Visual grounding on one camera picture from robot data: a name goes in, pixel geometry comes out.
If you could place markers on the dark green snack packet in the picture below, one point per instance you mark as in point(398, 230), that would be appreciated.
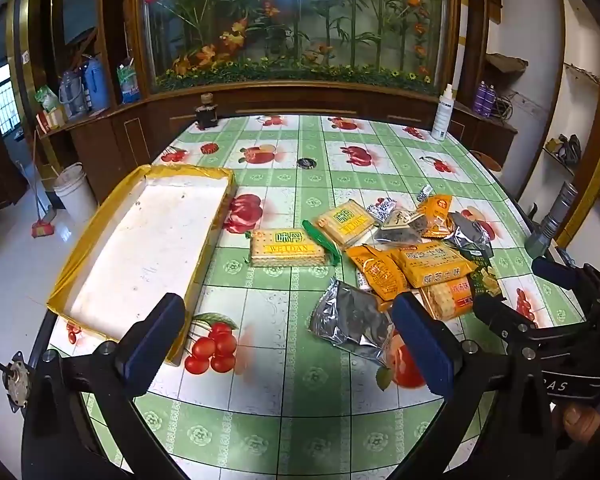
point(485, 282)

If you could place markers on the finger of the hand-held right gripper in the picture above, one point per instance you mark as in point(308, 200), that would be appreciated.
point(500, 317)
point(555, 270)

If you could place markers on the glass panel with artificial flowers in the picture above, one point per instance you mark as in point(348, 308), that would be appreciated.
point(300, 20)

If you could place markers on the purple bottle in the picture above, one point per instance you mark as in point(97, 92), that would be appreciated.
point(479, 99)
point(490, 101)

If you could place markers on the orange cheese cracker packet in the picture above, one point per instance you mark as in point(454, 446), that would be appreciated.
point(437, 260)

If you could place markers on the pair of shoes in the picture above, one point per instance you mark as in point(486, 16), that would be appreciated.
point(565, 147)

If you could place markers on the green white bag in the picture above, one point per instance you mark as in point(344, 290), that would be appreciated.
point(47, 100)

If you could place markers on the large silver snack packet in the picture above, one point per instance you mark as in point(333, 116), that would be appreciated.
point(352, 322)

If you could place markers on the green fruit print tablecloth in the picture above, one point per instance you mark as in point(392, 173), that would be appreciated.
point(290, 385)

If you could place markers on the small orange snack packet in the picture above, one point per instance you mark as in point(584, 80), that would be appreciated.
point(377, 270)

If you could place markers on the barred window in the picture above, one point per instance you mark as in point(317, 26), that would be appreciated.
point(5, 107)

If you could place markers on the white spray bottle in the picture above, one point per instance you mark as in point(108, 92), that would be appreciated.
point(442, 112)

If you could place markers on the dark glass bottle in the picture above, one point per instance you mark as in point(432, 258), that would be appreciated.
point(207, 112)

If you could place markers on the red yellow box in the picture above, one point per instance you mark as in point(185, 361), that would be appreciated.
point(50, 120)

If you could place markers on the wooden wall cabinet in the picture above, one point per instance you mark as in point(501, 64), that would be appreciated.
point(145, 125)

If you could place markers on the red broom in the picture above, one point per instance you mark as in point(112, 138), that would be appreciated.
point(42, 229)

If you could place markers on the white plastic bucket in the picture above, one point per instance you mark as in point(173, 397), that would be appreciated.
point(75, 187)

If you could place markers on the grey flashlight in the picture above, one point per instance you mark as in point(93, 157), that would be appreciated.
point(550, 220)

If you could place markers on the person's right hand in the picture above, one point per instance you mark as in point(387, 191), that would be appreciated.
point(580, 420)

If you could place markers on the orange red cracker pack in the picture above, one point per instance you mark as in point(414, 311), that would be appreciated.
point(447, 299)

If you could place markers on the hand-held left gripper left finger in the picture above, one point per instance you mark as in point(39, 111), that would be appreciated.
point(152, 345)

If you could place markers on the metal bottle cap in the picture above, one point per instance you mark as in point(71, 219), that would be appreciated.
point(306, 162)

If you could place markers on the grey thermos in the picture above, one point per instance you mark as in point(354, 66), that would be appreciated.
point(72, 94)

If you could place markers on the yellow green cracker pack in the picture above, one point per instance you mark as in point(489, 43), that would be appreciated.
point(345, 222)
point(285, 252)

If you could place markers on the white tray with yellow tape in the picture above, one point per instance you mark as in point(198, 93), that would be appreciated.
point(145, 240)

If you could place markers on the blue thermos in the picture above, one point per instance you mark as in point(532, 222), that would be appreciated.
point(96, 82)

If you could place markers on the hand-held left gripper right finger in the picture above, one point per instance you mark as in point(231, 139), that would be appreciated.
point(425, 350)

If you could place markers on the white blue candy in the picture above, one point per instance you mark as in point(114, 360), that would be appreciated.
point(424, 192)
point(382, 208)

